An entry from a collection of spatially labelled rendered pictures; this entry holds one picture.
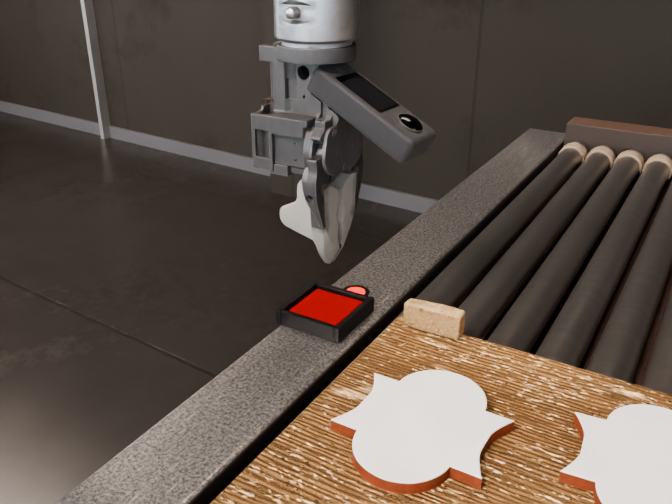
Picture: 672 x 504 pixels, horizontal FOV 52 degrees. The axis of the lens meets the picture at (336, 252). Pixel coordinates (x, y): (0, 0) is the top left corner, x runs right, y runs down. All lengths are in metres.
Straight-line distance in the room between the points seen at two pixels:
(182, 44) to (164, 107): 0.45
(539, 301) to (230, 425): 0.37
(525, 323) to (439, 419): 0.23
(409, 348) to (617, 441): 0.20
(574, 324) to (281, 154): 0.35
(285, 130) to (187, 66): 3.61
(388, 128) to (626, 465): 0.32
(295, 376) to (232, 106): 3.46
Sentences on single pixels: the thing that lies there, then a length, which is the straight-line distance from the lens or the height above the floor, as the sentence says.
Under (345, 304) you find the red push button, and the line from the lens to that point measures 0.73.
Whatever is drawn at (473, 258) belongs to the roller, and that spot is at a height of 0.92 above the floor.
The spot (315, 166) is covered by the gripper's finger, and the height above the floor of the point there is 1.10.
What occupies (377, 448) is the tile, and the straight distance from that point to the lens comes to 0.53.
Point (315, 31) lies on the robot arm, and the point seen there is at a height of 1.21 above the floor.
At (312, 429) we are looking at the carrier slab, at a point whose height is 0.94.
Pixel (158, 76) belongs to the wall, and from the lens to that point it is 4.44.
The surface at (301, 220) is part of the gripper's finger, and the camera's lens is 0.67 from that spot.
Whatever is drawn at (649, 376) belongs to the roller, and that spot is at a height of 0.91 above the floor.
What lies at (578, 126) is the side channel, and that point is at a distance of 1.41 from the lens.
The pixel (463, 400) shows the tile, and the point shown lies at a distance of 0.58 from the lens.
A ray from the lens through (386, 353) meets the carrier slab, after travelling 0.64.
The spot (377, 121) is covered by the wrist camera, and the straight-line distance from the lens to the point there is 0.59.
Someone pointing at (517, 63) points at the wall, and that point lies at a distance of 3.10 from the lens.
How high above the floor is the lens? 1.29
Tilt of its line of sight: 25 degrees down
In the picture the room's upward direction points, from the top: straight up
